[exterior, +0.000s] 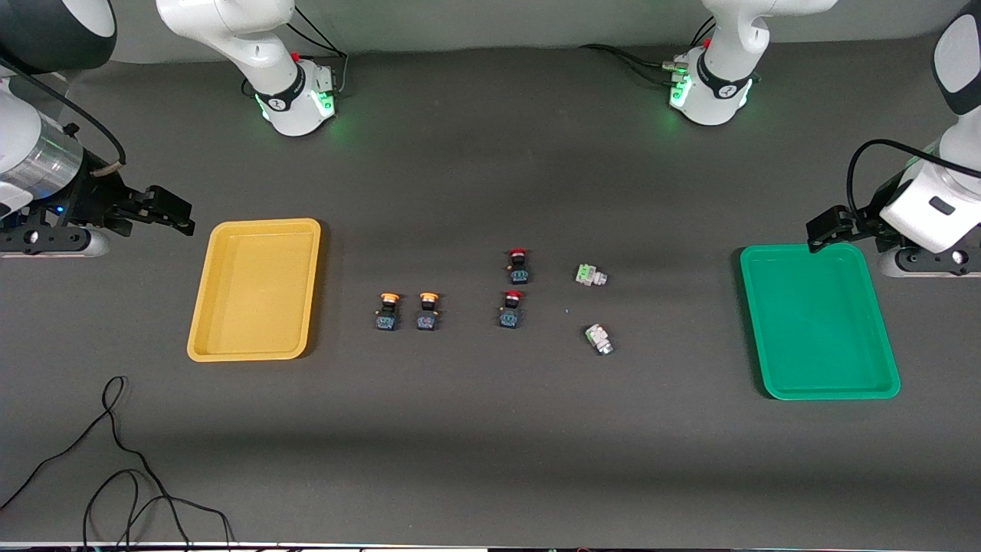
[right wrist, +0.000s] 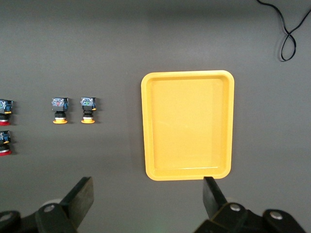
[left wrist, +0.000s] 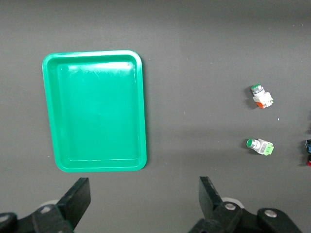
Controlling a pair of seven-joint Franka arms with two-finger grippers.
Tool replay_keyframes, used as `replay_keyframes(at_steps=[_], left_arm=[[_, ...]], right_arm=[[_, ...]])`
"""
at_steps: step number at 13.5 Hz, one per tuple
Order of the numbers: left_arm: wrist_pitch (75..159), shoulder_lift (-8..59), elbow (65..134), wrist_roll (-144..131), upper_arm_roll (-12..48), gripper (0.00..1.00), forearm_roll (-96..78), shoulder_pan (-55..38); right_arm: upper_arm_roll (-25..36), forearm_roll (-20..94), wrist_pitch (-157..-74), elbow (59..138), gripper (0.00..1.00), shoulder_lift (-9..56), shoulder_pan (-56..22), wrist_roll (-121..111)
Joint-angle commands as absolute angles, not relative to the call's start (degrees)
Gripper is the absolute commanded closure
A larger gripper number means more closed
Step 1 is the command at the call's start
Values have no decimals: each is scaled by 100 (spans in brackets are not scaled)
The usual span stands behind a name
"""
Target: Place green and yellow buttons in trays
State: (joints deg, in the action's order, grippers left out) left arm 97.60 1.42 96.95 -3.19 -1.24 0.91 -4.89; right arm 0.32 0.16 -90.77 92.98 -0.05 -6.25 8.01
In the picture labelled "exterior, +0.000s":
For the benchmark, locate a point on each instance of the red push button switch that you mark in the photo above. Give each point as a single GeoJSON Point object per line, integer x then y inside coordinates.
{"type": "Point", "coordinates": [519, 272]}
{"type": "Point", "coordinates": [510, 316]}

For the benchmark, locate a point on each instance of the green plastic tray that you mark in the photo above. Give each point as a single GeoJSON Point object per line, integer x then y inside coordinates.
{"type": "Point", "coordinates": [820, 322]}

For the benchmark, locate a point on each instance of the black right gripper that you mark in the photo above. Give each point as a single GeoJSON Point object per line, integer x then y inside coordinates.
{"type": "Point", "coordinates": [93, 201]}

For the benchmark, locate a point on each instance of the yellow plastic tray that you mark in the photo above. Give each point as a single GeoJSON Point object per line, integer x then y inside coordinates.
{"type": "Point", "coordinates": [253, 337]}

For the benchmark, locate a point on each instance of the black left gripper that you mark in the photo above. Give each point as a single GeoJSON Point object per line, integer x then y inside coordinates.
{"type": "Point", "coordinates": [866, 217]}

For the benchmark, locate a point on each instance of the green push button switch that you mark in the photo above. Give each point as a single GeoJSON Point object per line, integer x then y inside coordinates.
{"type": "Point", "coordinates": [598, 337]}
{"type": "Point", "coordinates": [588, 274]}

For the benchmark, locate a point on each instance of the yellow push button switch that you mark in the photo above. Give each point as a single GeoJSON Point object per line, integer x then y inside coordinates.
{"type": "Point", "coordinates": [387, 318]}
{"type": "Point", "coordinates": [427, 318]}

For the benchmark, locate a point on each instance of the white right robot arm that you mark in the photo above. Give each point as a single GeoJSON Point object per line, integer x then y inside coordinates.
{"type": "Point", "coordinates": [253, 46]}

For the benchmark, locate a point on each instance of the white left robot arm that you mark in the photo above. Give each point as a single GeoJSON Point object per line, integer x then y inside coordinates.
{"type": "Point", "coordinates": [728, 46]}

